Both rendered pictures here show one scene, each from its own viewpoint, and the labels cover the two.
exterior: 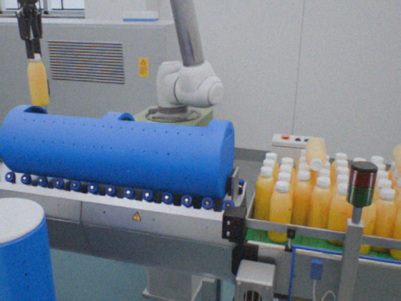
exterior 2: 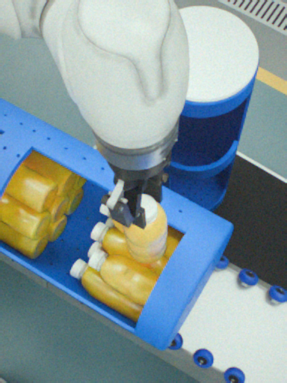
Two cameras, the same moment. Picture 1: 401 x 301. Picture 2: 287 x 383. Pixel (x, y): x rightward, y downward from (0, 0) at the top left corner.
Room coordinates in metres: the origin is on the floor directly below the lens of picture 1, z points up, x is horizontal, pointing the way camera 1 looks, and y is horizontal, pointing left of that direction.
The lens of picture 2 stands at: (1.95, 0.64, 2.21)
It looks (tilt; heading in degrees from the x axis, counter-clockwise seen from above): 69 degrees down; 199
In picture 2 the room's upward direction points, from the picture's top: 6 degrees counter-clockwise
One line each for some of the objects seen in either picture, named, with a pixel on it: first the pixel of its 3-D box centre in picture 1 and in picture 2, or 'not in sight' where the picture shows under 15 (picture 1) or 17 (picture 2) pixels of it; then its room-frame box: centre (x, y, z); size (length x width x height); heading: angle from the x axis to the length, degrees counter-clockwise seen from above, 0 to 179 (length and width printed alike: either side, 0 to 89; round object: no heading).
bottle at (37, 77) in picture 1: (38, 82); (145, 229); (1.69, 0.54, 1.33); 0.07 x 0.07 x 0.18
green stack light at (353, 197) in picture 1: (360, 192); not in sight; (0.98, -0.46, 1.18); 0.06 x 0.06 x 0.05
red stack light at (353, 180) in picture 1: (362, 175); not in sight; (0.98, -0.46, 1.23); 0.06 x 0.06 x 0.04
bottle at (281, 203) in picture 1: (280, 213); not in sight; (1.24, -0.33, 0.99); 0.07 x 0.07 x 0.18
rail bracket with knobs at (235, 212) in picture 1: (235, 224); not in sight; (1.24, -0.19, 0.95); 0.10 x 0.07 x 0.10; 162
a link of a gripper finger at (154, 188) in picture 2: (29, 49); (152, 188); (1.67, 0.55, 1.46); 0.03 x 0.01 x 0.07; 72
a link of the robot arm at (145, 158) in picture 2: not in sight; (134, 123); (1.69, 0.55, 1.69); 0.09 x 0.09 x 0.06
